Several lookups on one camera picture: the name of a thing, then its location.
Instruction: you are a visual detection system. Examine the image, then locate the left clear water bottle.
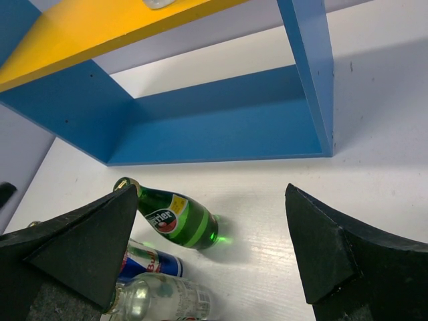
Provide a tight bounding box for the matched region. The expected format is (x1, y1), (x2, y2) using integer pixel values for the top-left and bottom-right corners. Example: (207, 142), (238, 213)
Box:
(143, 0), (175, 10)

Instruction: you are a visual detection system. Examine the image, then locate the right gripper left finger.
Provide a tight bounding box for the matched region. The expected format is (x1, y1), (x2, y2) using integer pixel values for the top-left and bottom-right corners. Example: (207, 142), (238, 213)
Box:
(1, 185), (137, 320)

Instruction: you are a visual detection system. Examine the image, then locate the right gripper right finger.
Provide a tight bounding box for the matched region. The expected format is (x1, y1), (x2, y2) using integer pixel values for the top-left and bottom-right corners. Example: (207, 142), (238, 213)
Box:
(285, 184), (427, 320)

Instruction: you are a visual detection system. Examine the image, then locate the left Red Bull can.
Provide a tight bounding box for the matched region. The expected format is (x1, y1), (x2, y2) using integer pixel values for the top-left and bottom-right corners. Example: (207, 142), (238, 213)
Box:
(118, 239), (184, 284)

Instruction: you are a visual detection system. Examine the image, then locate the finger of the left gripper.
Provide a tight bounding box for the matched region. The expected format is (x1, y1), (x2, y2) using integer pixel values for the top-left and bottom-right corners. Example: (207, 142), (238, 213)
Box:
(0, 182), (17, 209)

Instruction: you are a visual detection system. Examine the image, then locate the right clear glass bottle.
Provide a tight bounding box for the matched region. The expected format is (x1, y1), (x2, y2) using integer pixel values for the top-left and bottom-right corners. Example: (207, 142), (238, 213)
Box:
(106, 273), (218, 320)

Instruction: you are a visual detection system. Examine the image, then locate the blue and yellow wooden shelf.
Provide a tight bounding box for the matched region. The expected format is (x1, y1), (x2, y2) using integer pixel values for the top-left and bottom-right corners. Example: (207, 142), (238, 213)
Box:
(1, 1), (334, 166)

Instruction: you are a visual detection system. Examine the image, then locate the green Perrier bottle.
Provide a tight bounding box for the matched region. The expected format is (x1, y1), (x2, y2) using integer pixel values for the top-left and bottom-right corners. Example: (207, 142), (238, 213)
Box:
(113, 177), (219, 250)
(27, 221), (42, 227)

